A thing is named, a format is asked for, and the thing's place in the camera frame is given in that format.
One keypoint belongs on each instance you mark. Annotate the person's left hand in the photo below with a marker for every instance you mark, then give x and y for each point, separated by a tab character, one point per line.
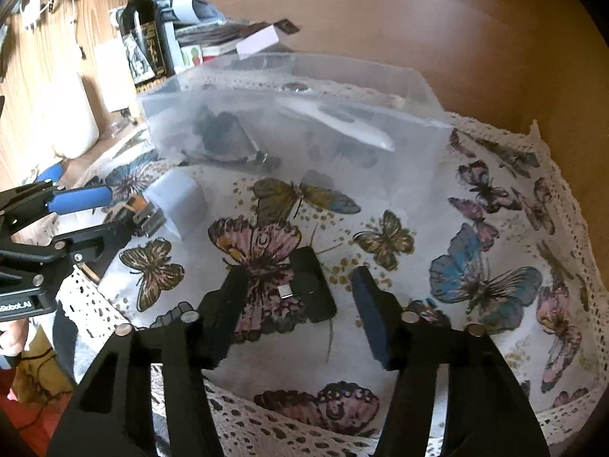
10	340

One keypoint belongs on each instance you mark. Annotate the white plastic bottle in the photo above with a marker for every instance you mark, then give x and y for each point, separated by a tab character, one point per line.
71	114

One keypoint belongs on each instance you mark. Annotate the dark wine bottle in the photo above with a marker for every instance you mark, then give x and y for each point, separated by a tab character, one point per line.
142	33

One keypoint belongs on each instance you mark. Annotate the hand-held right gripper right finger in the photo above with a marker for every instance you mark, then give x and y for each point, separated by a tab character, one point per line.
373	316

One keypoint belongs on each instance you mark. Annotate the clear plastic storage box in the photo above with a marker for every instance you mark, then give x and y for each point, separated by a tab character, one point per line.
295	119

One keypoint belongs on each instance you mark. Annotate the small black rectangular block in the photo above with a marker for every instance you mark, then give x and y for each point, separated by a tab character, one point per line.
311	285

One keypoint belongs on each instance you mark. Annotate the butterfly print lace tablecloth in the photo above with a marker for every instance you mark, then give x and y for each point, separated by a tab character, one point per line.
428	257

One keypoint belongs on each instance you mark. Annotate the small white box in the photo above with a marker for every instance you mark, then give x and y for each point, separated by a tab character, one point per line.
178	204

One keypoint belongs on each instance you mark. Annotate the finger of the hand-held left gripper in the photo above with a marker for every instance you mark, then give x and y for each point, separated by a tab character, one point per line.
90	245
78	200

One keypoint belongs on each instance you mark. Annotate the stack of books and magazines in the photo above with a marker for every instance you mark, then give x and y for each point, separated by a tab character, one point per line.
209	28

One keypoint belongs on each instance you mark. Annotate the white rectangular carton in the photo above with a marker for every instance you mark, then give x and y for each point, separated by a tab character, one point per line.
257	40

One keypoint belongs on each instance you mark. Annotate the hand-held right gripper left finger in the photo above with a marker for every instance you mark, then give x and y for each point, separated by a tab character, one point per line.
227	312

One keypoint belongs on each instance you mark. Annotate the white card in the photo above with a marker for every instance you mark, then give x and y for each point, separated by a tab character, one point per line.
110	76

